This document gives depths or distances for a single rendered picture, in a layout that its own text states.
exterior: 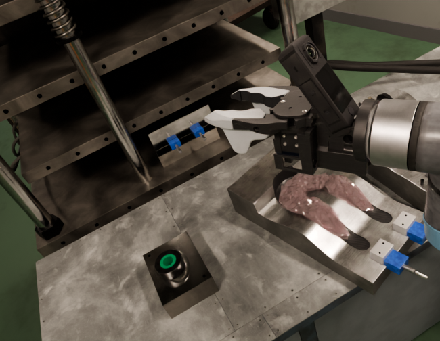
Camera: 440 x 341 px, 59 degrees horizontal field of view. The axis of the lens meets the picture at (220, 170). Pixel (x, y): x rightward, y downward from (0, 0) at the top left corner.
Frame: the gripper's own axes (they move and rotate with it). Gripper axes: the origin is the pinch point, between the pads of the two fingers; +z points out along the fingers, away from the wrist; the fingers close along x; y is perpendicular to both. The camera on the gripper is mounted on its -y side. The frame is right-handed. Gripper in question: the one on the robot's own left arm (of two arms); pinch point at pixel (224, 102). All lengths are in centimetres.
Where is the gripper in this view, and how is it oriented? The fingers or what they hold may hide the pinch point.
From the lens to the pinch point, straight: 54.6
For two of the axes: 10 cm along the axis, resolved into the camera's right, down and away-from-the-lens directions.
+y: 2.0, 8.1, 5.5
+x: 5.3, -5.6, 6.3
